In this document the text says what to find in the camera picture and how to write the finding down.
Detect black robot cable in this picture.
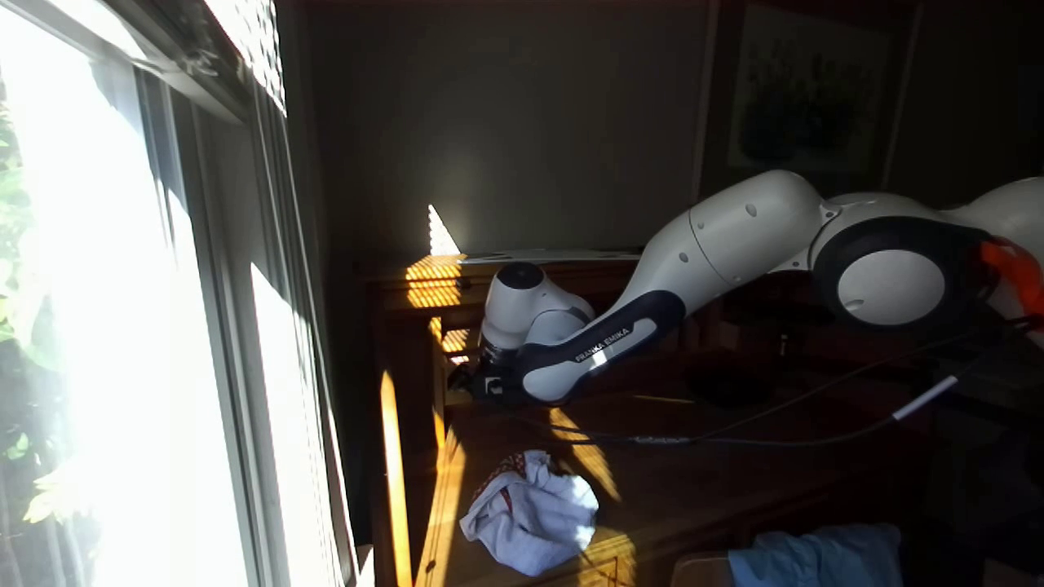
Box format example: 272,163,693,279
540,344,1044,451

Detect white window blinds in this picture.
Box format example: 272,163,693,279
205,0,286,114

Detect small wooden desk drawer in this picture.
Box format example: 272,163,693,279
426,315,482,407

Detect crumpled white cloth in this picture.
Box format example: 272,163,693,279
459,451,601,577

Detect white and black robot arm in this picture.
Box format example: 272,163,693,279
457,170,1044,404

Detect wooden roll-top desk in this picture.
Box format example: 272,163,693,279
367,258,1039,587

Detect framed wall picture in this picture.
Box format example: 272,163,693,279
700,0,922,191

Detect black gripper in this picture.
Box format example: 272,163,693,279
447,363,522,404

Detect light blue garment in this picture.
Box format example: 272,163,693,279
728,524,902,587

